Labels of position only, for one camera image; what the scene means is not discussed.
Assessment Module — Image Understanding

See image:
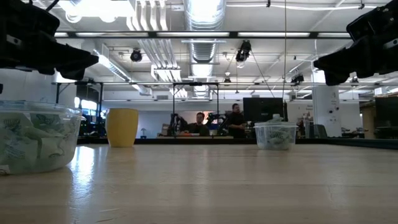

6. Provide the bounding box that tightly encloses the green sweetener packet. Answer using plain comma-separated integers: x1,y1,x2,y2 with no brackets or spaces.
29,113,78,138
0,136,25,175
264,129,292,149
0,111,35,141
18,133,77,169

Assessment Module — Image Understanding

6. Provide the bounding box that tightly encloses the yellow cup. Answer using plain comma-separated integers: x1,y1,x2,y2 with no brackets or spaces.
104,108,140,148

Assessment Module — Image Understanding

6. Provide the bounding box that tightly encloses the black computer monitor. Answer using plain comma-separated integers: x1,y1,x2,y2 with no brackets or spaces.
374,96,398,123
243,97,289,123

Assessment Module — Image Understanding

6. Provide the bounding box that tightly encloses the thin hanging cord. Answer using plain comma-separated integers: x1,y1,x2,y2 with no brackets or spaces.
283,0,287,121

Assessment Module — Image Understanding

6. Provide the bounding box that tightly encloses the white building pillar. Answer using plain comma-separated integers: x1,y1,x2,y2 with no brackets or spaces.
312,70,342,138

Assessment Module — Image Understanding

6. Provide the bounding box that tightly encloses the distant black rig frame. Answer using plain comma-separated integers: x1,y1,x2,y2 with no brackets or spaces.
54,81,105,137
172,82,220,138

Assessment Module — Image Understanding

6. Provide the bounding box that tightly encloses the silver ventilation duct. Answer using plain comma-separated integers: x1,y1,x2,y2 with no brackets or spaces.
183,0,227,99

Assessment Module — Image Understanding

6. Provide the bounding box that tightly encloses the clear plastic bowl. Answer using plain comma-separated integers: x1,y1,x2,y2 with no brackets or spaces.
0,100,86,175

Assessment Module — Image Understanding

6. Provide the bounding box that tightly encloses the person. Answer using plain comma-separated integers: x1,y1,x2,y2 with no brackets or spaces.
188,111,211,137
226,103,248,139

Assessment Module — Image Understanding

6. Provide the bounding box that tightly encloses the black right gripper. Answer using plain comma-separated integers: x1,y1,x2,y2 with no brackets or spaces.
313,0,398,86

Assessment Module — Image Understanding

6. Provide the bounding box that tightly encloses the black table frame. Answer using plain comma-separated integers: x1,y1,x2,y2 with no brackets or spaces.
76,136,398,149

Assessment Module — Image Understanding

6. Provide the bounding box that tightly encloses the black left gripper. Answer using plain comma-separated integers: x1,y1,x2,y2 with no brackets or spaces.
0,0,100,81

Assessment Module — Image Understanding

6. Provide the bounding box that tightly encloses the small clear plastic container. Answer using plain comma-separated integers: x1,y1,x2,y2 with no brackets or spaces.
254,121,299,151

